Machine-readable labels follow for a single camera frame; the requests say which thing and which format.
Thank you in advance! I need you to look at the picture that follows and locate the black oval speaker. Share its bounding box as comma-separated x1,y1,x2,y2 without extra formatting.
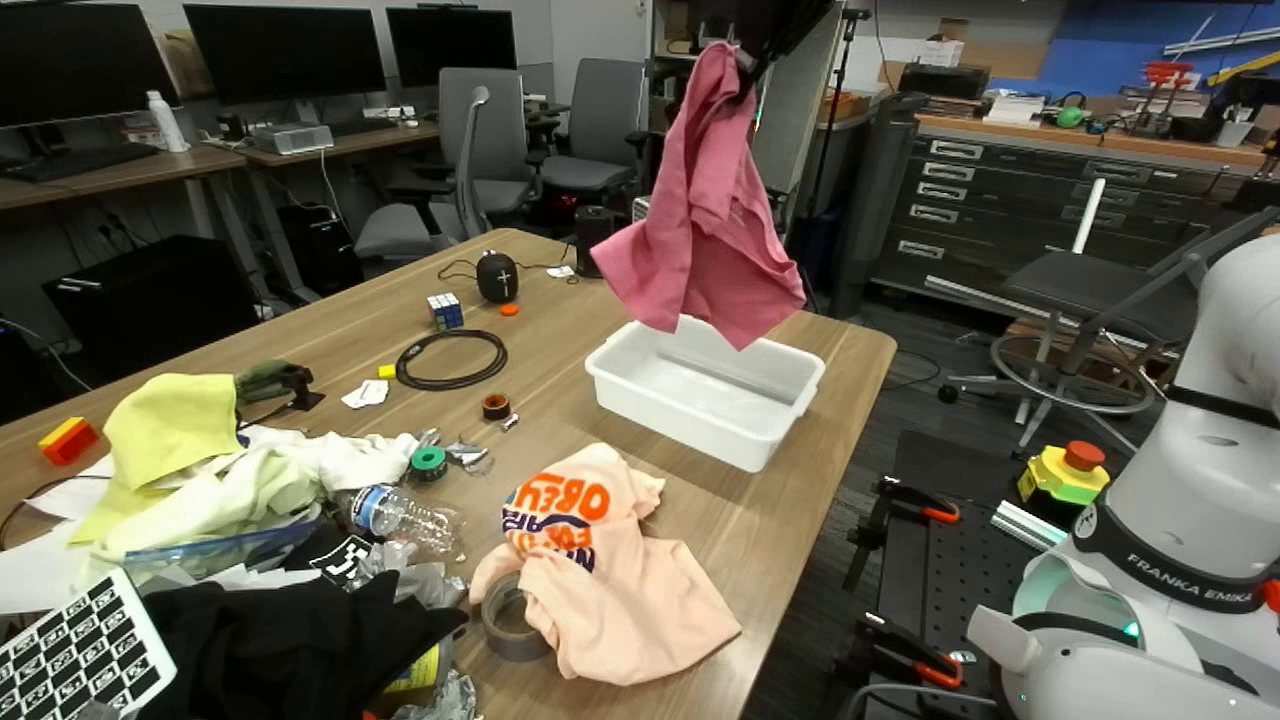
471,249,524,308

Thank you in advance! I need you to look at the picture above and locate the black keyboard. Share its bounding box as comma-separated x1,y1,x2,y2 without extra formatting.
0,138,163,186

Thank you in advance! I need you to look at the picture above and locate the black cloth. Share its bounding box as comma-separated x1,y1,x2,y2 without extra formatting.
134,570,471,720

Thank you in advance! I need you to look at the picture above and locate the black green hand tool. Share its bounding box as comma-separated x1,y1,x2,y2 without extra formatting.
233,359,329,418

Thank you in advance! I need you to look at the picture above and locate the black office chair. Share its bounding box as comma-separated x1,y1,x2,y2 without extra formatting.
40,230,261,390

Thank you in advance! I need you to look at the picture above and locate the black cylinder speaker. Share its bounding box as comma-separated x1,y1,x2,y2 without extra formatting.
571,198,630,280

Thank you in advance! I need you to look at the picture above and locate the pale white cloth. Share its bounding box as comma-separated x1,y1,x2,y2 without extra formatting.
63,423,424,565

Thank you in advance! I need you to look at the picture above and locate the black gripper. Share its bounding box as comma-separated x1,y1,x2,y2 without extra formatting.
724,0,838,68

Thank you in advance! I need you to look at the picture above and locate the black coiled cable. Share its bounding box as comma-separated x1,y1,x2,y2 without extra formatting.
390,323,512,395

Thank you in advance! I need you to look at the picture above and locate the Rubik's cube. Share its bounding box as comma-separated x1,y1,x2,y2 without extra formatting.
424,288,469,336

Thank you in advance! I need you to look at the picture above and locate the pink shirt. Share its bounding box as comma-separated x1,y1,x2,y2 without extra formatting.
587,37,811,354

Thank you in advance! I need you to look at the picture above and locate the white paper tag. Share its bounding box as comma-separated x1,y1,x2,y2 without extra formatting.
339,374,395,410

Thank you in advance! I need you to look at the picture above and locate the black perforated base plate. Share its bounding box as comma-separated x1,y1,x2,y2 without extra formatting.
743,423,1073,720

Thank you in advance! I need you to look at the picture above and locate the red sign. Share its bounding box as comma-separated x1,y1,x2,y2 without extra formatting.
1142,56,1210,95

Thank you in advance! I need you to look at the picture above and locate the grey office chair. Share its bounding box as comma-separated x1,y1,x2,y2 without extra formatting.
537,56,646,203
352,62,537,266

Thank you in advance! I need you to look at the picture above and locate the green object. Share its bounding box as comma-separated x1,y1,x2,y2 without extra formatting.
1034,87,1098,133

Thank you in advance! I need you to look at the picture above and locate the white paper sheet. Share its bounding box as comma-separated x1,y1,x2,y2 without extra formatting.
0,464,124,621

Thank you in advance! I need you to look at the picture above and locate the silver laptop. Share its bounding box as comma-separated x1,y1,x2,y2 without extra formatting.
0,569,179,720

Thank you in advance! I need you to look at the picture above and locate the black orange clamp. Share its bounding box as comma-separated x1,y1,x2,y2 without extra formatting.
865,470,967,537
856,609,979,697

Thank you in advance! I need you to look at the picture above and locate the yellow cloth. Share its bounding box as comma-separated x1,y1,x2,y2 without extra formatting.
68,373,250,550

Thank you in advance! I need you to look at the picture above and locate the white flat device box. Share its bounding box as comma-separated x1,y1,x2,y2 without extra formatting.
238,119,335,160

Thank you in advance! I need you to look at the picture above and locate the small green tape roll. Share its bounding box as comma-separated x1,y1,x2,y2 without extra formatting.
403,438,457,483

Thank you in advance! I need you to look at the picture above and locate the white tube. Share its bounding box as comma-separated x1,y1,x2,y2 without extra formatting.
1064,172,1111,258

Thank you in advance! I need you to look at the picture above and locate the yellow red emergency stop button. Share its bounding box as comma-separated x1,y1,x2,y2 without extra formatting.
1016,434,1111,512

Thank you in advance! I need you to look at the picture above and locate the black drawer cabinet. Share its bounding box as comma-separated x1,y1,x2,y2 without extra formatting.
865,113,1273,323

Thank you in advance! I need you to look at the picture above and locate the clear plastic bag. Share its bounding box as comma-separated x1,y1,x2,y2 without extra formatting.
316,522,471,614

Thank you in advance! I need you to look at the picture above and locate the black computer monitor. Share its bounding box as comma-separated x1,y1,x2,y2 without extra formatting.
0,0,179,133
385,3,519,91
179,0,390,113

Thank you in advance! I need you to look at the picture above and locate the white plastic bottle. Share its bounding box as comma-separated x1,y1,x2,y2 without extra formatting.
141,87,192,157

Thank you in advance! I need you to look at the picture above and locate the clear plastic water bottle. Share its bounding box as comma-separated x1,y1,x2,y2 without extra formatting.
346,480,463,559

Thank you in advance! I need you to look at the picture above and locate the small metal clip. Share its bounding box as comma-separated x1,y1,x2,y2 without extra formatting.
442,434,495,470

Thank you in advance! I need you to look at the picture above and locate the peach shirt with orange print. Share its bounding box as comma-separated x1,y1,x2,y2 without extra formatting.
463,438,743,686

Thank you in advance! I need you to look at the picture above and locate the wooden computer desk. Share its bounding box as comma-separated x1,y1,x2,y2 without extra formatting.
243,119,448,255
0,138,316,323

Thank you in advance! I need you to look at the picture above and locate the white plastic basket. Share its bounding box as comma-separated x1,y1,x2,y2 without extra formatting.
580,310,829,477

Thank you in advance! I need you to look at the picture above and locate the orange block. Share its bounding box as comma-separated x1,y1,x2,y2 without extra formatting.
35,410,105,470

